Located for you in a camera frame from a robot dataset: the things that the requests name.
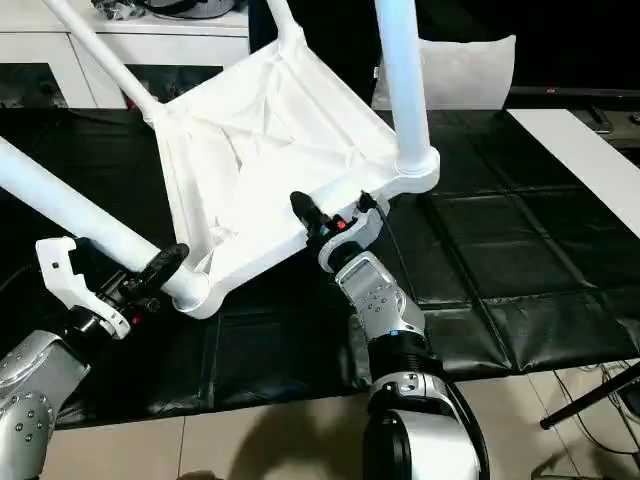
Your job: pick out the white plastic table top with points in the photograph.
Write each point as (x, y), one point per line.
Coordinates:
(270, 150)

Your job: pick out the white plastic table leg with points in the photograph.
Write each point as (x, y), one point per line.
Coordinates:
(80, 210)
(405, 90)
(100, 55)
(285, 25)

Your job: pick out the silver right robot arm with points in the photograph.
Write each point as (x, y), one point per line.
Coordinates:
(400, 350)

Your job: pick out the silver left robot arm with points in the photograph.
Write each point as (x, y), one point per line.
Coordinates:
(35, 390)

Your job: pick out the black work mat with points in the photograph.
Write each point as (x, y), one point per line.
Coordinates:
(500, 270)

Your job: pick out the black cabinet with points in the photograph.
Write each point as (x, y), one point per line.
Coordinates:
(330, 30)

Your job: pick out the grey cushion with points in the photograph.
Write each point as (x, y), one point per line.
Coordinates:
(470, 75)

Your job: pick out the white cabinet with glass doors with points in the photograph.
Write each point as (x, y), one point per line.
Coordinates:
(60, 60)

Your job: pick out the dark gear on cabinet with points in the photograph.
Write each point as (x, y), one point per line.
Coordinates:
(180, 8)

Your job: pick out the white board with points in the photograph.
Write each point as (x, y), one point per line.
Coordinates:
(585, 140)

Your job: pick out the black metal bench leg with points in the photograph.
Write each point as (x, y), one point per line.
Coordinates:
(590, 395)

